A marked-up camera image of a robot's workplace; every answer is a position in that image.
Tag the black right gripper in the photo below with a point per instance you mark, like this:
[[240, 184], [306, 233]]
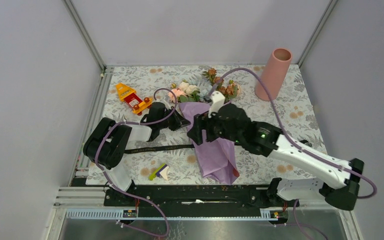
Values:
[[202, 121]]

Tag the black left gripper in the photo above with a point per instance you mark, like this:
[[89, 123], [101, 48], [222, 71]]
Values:
[[179, 121]]

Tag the black ribbon with gold letters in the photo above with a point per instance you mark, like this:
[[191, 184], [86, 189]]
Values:
[[158, 148]]

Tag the purple paper flower bouquet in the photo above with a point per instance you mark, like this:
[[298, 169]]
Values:
[[216, 159]]

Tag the pink wrapping paper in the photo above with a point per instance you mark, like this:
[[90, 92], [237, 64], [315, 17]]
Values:
[[235, 173]]

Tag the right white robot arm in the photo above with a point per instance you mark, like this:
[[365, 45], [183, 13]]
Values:
[[335, 181]]

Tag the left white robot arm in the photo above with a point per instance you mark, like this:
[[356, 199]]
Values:
[[108, 141]]

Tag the pink cylindrical vase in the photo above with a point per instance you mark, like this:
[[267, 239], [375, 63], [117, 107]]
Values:
[[275, 71]]

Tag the floral patterned table mat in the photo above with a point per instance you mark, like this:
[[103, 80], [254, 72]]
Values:
[[292, 105]]

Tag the green purple white toy block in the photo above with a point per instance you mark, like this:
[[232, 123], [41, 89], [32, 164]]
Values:
[[160, 172]]

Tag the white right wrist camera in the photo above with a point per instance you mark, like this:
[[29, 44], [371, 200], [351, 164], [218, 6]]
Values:
[[217, 100]]

